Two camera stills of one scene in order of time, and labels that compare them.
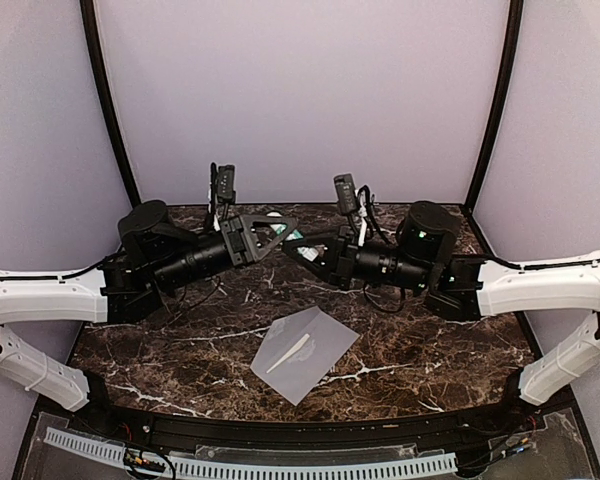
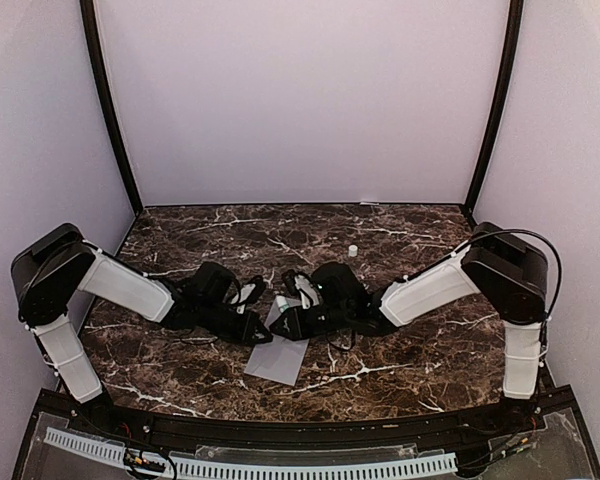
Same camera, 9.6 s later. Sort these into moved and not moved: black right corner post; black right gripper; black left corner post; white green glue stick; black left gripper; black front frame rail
Moved: black left gripper; black right gripper; white green glue stick
Not moved: black left corner post; black front frame rail; black right corner post
